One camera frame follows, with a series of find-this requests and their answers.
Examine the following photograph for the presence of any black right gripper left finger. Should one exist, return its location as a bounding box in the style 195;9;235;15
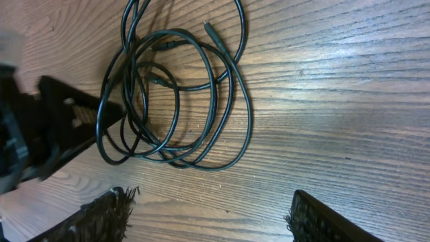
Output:
32;187;138;242

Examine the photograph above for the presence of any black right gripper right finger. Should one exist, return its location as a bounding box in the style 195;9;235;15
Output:
286;190;382;242

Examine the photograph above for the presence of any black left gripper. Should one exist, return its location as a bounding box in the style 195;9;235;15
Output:
0;67;125;194

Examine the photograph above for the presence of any black cable with USB-A plug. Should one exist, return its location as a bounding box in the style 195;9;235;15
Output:
100;30;236;169

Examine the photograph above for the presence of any thin black USB cable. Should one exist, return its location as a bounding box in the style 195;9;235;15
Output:
95;0;253;172

